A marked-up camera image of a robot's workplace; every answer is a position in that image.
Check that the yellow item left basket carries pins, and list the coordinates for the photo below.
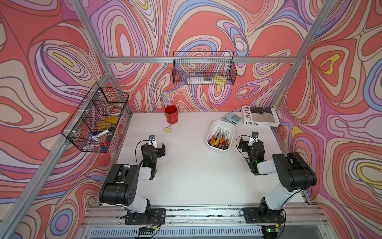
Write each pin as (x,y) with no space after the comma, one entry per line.
(107,122)

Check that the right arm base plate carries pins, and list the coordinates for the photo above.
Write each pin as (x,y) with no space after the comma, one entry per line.
(263,216)

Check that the small yellow block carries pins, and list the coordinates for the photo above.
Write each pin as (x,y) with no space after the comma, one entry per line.
(167,130)

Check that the red metal cup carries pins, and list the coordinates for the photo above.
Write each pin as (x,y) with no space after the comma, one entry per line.
(171,113)

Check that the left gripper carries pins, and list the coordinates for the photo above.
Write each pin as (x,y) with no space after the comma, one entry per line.
(157,151)

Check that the white Lover book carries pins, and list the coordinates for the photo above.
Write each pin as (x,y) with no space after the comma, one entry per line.
(260,116)

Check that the black wire basket left wall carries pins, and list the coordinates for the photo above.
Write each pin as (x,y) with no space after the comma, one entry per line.
(99,103)

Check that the white plastic storage box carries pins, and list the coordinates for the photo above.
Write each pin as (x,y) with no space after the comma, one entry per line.
(228,127)

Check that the orange screwdriver black grip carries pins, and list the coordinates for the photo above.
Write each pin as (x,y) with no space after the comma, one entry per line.
(226,142)

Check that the white marker left basket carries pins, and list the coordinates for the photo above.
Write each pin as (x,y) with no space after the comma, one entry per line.
(98,134)

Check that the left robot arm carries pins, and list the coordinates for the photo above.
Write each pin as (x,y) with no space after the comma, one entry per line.
(120,185)

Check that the grey calculator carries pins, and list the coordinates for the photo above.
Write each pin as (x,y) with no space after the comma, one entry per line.
(232,118)

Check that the black wire basket back wall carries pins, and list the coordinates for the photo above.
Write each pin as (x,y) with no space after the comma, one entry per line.
(200,67)

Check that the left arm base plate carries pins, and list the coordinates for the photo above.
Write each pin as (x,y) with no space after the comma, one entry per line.
(154,217)

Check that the yellow screwdriver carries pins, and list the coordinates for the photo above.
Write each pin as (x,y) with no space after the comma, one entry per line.
(220,139)

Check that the orange screwdriver in box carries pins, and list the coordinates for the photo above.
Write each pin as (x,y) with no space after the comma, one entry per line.
(210,142)

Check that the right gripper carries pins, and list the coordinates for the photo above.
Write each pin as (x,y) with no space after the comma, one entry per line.
(243,143)

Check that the yellow sponge in basket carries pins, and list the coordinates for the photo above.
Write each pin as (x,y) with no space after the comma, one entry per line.
(219,80)

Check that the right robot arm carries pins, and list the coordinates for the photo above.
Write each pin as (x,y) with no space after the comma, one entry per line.
(294,175)

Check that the black wire basket wall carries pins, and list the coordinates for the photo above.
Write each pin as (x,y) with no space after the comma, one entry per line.
(200,67)
(99,103)

